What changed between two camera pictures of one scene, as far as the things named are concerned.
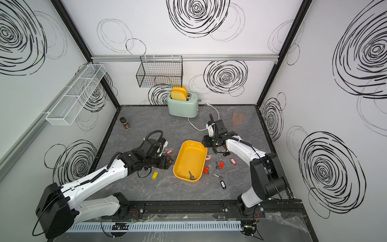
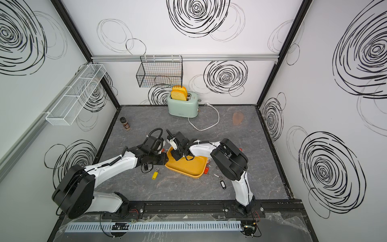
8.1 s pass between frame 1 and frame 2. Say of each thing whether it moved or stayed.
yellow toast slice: stayed
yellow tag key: stayed
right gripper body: moved
